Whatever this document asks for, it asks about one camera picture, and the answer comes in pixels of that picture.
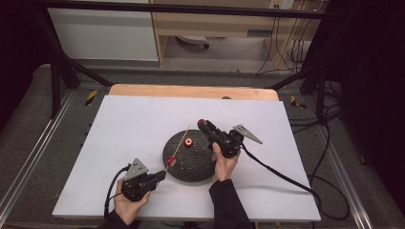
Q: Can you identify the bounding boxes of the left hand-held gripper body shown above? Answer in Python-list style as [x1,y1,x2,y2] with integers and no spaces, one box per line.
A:
[120,157,154,202]

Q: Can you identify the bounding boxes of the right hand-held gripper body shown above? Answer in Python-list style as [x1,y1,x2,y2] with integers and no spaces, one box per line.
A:
[207,123,264,159]

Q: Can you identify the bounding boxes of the bamboo skewer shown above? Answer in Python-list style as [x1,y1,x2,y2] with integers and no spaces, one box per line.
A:
[163,123,192,175]

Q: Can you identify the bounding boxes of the black round plate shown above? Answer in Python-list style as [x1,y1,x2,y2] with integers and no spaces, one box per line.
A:
[161,129,224,183]

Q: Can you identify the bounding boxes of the person's right hand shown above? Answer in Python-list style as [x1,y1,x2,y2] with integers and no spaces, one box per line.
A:
[211,141,242,183]

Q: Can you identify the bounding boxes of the person's left hand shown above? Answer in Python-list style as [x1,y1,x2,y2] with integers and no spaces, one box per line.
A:
[113,177,153,226]

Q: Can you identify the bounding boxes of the wooden table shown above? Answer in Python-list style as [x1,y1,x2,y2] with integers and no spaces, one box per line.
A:
[108,83,280,102]

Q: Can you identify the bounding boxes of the white board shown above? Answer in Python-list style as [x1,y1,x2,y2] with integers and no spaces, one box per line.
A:
[52,94,322,222]

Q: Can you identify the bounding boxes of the yellow black tape strip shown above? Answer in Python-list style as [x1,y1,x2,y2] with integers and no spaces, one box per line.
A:
[289,94,308,110]
[84,89,98,107]

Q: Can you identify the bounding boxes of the white chair base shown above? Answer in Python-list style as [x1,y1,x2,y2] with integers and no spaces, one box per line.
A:
[176,34,211,51]

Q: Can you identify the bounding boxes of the wooden desk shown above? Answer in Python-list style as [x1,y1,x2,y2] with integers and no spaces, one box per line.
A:
[149,0,323,69]

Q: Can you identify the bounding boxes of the white cabinet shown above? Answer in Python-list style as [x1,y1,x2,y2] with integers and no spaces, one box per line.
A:
[47,0,160,62]

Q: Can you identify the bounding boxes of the black curtain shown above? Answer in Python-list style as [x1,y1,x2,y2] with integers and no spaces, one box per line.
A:
[305,0,405,218]
[0,0,53,132]

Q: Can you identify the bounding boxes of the left hand-held gripper cable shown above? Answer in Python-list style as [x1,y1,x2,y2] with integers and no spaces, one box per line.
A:
[103,163,132,219]

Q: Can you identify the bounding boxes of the hand-held gripper cable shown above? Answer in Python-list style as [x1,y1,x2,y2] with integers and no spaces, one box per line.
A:
[103,163,132,219]
[239,143,352,221]

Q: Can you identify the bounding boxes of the right hand-held gripper cable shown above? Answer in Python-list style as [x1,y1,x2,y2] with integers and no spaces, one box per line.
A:
[239,143,352,221]

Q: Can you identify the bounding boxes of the black floor cables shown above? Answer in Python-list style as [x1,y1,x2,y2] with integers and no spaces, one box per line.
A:
[287,79,343,135]

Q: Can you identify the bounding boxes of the aluminium rail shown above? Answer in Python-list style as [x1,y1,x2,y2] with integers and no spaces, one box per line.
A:
[316,125,374,229]
[0,91,76,220]

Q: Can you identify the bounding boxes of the bundle of hanging cables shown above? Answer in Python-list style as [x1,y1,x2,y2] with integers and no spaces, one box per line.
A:
[255,9,314,76]

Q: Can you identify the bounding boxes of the black metal frame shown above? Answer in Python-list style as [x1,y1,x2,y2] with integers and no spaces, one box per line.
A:
[30,0,338,119]

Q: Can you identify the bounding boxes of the white wall socket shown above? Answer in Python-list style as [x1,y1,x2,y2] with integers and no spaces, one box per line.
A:
[268,0,295,10]

